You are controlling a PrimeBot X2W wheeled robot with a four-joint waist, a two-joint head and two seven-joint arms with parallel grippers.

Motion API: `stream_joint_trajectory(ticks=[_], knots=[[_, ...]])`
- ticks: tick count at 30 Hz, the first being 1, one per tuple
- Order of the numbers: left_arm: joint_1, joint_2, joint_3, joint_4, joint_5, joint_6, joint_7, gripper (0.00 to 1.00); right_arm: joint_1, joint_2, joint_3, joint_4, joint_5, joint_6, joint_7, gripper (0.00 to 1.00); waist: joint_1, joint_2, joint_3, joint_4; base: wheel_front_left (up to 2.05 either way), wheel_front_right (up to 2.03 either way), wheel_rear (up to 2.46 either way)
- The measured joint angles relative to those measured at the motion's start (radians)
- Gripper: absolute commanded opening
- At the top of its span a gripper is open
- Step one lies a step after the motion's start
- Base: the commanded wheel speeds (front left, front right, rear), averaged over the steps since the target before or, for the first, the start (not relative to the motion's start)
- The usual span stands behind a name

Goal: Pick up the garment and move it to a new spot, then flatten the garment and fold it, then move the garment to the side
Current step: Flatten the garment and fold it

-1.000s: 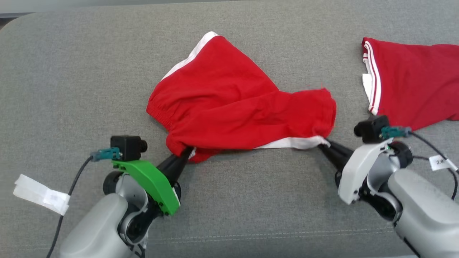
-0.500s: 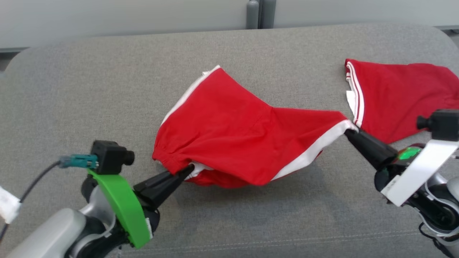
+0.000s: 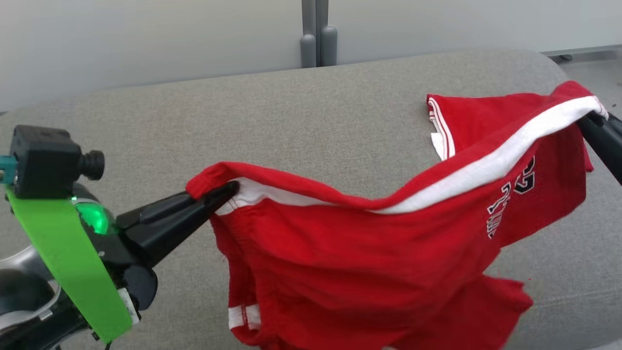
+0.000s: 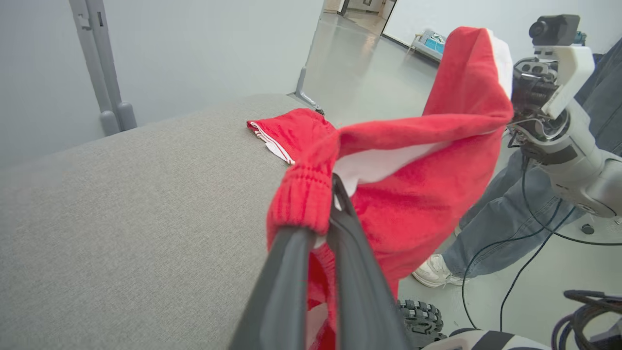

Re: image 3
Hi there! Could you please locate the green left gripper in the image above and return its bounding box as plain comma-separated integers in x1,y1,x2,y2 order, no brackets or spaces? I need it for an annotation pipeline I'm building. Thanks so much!
5,181,240,343

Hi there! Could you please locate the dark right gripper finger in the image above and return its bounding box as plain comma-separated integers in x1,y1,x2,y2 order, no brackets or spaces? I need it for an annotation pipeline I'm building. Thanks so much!
577,112,622,185
595,113,622,145

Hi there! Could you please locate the red Bulls jersey shirt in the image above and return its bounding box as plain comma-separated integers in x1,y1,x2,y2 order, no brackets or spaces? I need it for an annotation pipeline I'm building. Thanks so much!
427,93,554,162

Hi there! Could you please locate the red shorts white trim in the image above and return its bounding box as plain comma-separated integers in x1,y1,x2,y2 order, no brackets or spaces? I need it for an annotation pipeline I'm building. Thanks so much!
186,80,609,350

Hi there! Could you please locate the grey partition column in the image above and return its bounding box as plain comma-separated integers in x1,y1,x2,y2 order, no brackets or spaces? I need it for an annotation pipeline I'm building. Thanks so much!
301,0,329,35

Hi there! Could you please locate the grey metal floor rail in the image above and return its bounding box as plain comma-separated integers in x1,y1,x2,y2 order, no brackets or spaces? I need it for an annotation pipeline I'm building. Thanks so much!
540,45,622,63

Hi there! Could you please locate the left camera cable teal plug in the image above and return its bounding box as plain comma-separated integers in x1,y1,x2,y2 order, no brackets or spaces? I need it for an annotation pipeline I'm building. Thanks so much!
0,156,17,185

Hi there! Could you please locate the grey round partition post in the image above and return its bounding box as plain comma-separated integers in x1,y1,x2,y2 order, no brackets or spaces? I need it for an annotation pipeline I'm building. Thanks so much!
321,25,338,67
300,34,317,69

